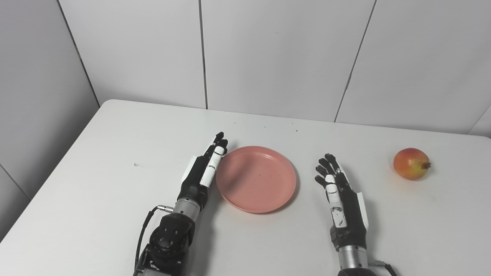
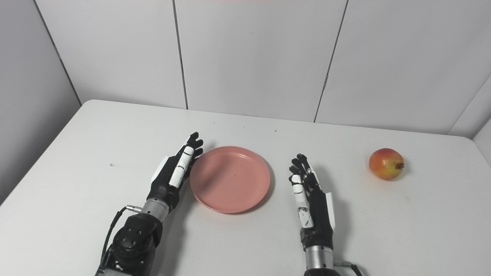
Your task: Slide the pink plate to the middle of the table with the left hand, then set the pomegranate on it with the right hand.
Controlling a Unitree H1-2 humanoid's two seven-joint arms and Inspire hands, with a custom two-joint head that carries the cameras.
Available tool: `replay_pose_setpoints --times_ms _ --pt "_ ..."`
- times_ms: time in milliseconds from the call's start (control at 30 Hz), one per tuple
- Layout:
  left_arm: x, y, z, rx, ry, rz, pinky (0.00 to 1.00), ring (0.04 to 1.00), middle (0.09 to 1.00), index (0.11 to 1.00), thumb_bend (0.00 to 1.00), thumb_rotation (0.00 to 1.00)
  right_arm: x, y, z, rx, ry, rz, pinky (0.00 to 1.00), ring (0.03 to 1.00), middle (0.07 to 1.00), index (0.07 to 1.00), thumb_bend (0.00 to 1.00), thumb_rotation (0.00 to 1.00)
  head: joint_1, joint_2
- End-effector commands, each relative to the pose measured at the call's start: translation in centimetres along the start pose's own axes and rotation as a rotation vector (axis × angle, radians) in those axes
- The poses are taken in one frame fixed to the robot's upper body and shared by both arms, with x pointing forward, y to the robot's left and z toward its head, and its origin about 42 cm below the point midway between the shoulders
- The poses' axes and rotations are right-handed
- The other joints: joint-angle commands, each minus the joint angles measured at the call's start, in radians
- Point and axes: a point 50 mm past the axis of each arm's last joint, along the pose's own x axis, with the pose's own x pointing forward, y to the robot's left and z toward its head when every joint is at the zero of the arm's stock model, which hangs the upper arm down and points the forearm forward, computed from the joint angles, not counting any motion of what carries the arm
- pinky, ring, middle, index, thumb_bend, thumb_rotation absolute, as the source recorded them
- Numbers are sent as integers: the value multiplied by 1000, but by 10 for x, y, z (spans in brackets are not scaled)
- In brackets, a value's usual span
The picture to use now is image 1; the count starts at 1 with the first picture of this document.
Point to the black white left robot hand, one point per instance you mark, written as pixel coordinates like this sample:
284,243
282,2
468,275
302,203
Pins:
193,184

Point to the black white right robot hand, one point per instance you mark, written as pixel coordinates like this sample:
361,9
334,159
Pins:
353,218

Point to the pink round plate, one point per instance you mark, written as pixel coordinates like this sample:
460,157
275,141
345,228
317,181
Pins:
257,180

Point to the red yellow pomegranate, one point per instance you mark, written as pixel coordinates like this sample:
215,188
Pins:
410,164

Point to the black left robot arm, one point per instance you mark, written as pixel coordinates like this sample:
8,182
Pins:
170,237

